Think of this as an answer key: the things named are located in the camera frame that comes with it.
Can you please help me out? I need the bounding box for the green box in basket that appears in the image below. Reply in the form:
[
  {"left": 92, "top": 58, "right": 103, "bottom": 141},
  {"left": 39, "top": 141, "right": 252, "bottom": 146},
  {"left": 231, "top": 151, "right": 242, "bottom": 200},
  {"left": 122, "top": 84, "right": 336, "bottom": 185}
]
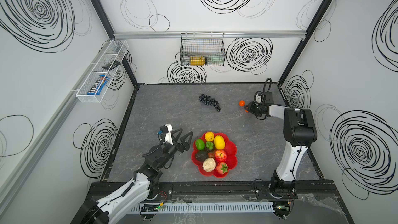
[{"left": 207, "top": 55, "right": 225, "bottom": 66}]

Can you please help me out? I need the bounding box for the red flower-shaped fruit bowl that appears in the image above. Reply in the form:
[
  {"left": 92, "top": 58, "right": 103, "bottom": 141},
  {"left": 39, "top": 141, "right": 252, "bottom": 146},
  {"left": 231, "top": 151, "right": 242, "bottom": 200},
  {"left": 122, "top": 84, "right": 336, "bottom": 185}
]
[{"left": 191, "top": 133, "right": 238, "bottom": 178}]

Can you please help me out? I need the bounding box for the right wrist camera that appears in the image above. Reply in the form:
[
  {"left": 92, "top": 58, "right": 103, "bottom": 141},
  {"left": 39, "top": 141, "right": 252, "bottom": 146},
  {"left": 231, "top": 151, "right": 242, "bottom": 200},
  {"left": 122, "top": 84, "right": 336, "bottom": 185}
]
[{"left": 254, "top": 91, "right": 263, "bottom": 104}]

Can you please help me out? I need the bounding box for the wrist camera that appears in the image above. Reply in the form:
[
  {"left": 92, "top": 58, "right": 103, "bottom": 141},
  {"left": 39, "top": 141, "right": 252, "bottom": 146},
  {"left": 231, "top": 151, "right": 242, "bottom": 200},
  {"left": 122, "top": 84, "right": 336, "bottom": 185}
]
[
  {"left": 254, "top": 91, "right": 263, "bottom": 104},
  {"left": 158, "top": 124, "right": 173, "bottom": 145}
]

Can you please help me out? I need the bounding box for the red strawberry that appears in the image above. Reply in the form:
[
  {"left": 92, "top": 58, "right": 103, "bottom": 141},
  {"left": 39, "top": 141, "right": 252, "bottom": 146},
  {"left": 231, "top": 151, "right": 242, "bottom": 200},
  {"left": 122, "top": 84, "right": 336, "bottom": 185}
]
[{"left": 216, "top": 162, "right": 229, "bottom": 175}]

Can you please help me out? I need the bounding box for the cream garlic bulb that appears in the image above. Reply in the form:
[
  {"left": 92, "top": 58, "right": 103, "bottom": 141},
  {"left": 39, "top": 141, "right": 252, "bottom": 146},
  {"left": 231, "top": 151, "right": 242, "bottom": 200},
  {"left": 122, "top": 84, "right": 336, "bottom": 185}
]
[{"left": 202, "top": 158, "right": 216, "bottom": 173}]

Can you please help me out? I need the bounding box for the dark grape bunch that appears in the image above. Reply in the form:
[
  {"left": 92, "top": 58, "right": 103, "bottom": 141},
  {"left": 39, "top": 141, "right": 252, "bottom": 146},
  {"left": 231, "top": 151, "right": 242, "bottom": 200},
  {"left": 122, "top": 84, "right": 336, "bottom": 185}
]
[{"left": 199, "top": 94, "right": 221, "bottom": 112}]

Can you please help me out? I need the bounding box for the red apple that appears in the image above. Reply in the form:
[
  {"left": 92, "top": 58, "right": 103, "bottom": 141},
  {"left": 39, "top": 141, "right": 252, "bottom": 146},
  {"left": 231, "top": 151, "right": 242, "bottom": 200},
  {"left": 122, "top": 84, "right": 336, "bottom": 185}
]
[{"left": 214, "top": 149, "right": 227, "bottom": 163}]

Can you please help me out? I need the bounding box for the black wire wall basket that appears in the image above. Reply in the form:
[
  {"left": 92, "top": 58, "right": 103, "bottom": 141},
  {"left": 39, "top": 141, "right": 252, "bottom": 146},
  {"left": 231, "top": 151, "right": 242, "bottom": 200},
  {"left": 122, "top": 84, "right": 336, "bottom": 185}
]
[{"left": 179, "top": 32, "right": 226, "bottom": 66}]

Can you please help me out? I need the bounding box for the dark avocado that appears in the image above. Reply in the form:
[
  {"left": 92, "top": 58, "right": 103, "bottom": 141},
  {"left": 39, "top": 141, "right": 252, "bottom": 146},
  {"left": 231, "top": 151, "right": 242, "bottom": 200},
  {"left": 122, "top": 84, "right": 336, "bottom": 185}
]
[{"left": 195, "top": 150, "right": 209, "bottom": 162}]

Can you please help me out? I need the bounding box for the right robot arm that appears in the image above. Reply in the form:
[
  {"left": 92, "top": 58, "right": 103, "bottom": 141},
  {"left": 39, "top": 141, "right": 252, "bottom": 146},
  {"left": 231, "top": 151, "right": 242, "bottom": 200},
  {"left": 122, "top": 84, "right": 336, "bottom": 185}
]
[{"left": 245, "top": 91, "right": 318, "bottom": 199}]

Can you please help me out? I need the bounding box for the yellow lemon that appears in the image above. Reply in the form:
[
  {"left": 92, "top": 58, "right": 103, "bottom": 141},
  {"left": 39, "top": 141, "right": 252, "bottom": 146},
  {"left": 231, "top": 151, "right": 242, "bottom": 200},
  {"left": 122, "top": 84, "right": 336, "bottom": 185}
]
[{"left": 214, "top": 135, "right": 226, "bottom": 150}]

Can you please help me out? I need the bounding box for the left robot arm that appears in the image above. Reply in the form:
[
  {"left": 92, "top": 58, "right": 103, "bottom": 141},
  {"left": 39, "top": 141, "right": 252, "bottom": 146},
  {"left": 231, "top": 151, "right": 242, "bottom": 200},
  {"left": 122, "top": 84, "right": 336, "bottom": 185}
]
[{"left": 71, "top": 125, "right": 193, "bottom": 224}]

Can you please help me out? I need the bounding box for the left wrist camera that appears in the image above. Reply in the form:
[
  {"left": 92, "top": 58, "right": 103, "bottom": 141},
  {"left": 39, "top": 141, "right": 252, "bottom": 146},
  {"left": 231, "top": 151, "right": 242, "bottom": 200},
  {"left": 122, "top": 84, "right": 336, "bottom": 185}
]
[{"left": 158, "top": 124, "right": 173, "bottom": 145}]

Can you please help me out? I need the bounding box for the white slotted cable duct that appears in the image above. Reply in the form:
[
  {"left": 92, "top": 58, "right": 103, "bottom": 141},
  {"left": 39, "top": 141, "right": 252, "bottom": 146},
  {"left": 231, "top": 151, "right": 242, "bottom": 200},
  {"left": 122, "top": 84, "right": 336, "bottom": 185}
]
[{"left": 130, "top": 202, "right": 275, "bottom": 214}]

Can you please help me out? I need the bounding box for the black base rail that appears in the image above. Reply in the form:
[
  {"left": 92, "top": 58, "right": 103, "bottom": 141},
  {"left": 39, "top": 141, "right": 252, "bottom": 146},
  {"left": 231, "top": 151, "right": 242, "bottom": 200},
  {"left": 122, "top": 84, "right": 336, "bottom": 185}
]
[{"left": 83, "top": 179, "right": 338, "bottom": 201}]

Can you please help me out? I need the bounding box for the white wire wall shelf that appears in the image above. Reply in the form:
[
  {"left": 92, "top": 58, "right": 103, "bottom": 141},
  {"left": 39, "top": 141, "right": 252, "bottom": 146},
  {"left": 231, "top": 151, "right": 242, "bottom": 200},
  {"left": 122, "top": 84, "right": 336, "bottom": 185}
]
[{"left": 76, "top": 39, "right": 129, "bottom": 103}]

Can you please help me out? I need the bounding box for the green lime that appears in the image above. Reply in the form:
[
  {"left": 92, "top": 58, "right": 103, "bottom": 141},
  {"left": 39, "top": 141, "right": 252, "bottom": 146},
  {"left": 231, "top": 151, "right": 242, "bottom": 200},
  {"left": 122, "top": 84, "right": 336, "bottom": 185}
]
[{"left": 195, "top": 139, "right": 205, "bottom": 150}]

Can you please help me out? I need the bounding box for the small yellow pear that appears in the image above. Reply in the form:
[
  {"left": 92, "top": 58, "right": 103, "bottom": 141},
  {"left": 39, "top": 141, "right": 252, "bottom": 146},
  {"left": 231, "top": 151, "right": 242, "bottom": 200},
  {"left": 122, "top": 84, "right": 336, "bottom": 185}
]
[{"left": 204, "top": 132, "right": 215, "bottom": 142}]

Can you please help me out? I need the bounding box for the blue candy packet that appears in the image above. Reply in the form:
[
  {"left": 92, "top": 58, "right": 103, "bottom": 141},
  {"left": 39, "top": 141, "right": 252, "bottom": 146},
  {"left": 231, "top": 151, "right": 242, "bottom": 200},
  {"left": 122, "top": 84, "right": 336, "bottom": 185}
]
[{"left": 87, "top": 75, "right": 109, "bottom": 95}]

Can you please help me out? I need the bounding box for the black remote control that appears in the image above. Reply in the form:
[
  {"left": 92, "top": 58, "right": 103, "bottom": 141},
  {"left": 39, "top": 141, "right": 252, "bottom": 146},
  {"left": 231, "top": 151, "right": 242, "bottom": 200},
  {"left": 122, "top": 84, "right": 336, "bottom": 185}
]
[{"left": 102, "top": 60, "right": 121, "bottom": 71}]

